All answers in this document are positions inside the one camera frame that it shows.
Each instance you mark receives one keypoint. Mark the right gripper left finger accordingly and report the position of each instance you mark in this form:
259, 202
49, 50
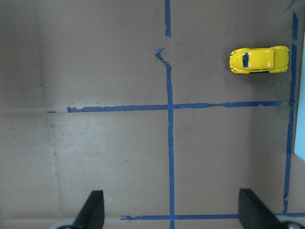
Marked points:
92, 214

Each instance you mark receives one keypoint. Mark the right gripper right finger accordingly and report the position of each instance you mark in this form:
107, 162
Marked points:
254, 214

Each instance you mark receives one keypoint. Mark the yellow beetle toy car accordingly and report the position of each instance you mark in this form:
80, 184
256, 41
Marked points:
259, 60

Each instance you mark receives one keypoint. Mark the light blue plastic bin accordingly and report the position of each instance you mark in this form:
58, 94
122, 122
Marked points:
299, 148

